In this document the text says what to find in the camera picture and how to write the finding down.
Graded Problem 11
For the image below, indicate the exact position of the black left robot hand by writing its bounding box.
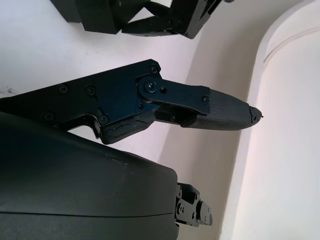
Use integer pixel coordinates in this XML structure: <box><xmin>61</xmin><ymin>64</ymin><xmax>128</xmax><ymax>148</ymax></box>
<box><xmin>121</xmin><ymin>0</ymin><xmax>223</xmax><ymax>40</ymax></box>

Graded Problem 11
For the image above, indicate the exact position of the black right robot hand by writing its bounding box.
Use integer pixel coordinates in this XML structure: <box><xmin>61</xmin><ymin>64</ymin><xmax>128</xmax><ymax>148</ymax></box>
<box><xmin>0</xmin><ymin>59</ymin><xmax>265</xmax><ymax>240</ymax></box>

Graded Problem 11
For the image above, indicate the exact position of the black camera box base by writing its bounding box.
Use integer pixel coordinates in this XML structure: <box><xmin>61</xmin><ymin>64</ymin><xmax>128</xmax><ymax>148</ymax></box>
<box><xmin>49</xmin><ymin>0</ymin><xmax>85</xmax><ymax>25</ymax></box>

